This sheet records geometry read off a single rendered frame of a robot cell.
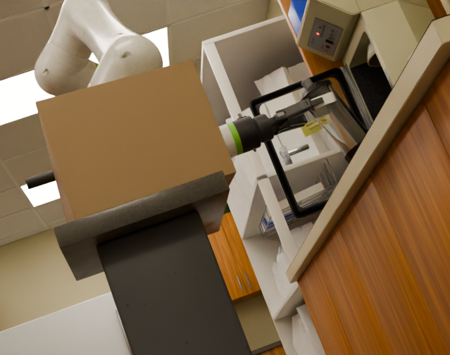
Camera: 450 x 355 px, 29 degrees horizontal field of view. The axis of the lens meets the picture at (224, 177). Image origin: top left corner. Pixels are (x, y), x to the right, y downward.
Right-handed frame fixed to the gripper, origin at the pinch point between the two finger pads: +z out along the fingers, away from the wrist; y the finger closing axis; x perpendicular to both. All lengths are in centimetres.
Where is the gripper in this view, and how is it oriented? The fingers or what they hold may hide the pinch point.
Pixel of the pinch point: (323, 106)
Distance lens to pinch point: 248.0
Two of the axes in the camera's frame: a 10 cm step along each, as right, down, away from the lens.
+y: -0.5, 2.8, 9.6
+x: 3.8, 8.9, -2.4
